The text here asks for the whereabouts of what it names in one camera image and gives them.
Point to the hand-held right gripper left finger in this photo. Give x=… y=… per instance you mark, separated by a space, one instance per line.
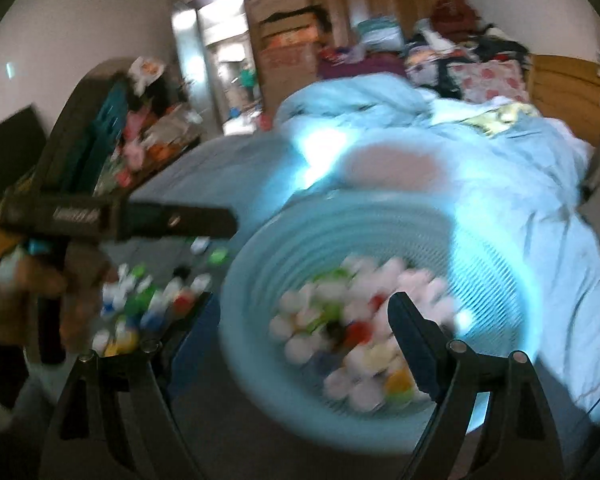
x=192 y=345

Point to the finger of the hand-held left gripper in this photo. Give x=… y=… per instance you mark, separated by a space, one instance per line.
x=190 y=222

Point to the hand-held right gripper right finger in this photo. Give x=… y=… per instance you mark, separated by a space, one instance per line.
x=417 y=355

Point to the pile of colourful bottle caps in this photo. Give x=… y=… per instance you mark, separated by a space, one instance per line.
x=145 y=300

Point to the heap of collected bottle caps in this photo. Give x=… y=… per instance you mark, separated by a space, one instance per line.
x=305 y=305

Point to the light blue plastic basket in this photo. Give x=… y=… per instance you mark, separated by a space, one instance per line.
x=380 y=225

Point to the person's left hand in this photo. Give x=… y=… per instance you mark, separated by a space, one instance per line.
x=17 y=305

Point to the white bottle cap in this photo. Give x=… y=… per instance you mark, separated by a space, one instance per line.
x=200 y=245

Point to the black television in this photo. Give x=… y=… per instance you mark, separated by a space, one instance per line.
x=10 y=155

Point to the pile of bags and clutter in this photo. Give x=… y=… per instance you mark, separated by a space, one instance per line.
x=170 y=130

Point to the white printed plastic bag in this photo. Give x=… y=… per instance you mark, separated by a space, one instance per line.
x=147 y=70

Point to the metal door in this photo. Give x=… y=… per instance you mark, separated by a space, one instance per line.
x=185 y=60

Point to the large cardboard box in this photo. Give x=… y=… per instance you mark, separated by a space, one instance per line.
x=285 y=75

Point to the light blue duvet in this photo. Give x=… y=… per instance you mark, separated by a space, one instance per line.
x=505 y=170

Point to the printed cardboard box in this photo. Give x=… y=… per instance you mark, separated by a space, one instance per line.
x=287 y=35

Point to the maroon cloth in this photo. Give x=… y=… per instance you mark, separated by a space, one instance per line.
x=365 y=66

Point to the yellow patterned cloth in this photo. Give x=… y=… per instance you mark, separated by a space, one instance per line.
x=500 y=117

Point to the clear bag of bedding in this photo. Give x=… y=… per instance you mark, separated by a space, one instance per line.
x=380 y=30

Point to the red floral pillow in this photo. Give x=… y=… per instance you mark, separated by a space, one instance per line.
x=495 y=80

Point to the wooden headboard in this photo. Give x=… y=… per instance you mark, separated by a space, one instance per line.
x=570 y=90

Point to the pile of clothes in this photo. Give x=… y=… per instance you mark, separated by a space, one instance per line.
x=445 y=35

